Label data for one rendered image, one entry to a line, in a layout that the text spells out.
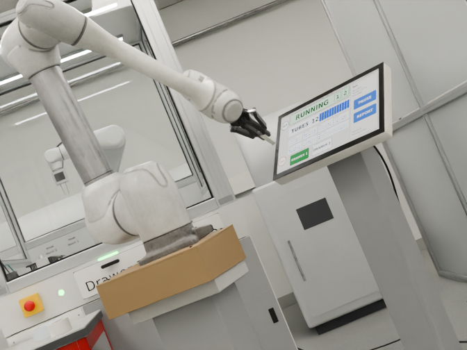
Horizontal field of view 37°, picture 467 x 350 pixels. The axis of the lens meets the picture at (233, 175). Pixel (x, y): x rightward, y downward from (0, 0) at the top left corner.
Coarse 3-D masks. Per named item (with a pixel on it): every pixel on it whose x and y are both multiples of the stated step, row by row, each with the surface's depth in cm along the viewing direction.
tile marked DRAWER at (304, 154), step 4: (308, 148) 257; (300, 152) 260; (304, 152) 258; (308, 152) 256; (292, 156) 262; (296, 156) 260; (300, 156) 258; (304, 156) 257; (308, 156) 255; (292, 160) 261; (296, 160) 259; (300, 160) 257; (292, 164) 260
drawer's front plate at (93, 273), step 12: (132, 252) 268; (144, 252) 268; (96, 264) 266; (120, 264) 267; (132, 264) 267; (84, 276) 265; (96, 276) 265; (108, 276) 266; (84, 288) 264; (96, 288) 265
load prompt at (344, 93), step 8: (344, 88) 257; (336, 96) 258; (344, 96) 255; (312, 104) 267; (320, 104) 263; (328, 104) 260; (296, 112) 273; (304, 112) 269; (312, 112) 265; (296, 120) 271
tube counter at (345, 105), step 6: (342, 102) 254; (348, 102) 252; (330, 108) 258; (336, 108) 255; (342, 108) 253; (318, 114) 262; (324, 114) 259; (330, 114) 256; (312, 120) 263; (318, 120) 260
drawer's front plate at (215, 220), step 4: (212, 216) 273; (216, 216) 273; (200, 220) 272; (204, 220) 272; (208, 220) 272; (212, 220) 273; (216, 220) 273; (220, 220) 273; (192, 224) 272; (196, 224) 272; (200, 224) 272; (204, 224) 272; (212, 224) 272; (216, 224) 273; (220, 224) 273; (216, 228) 272
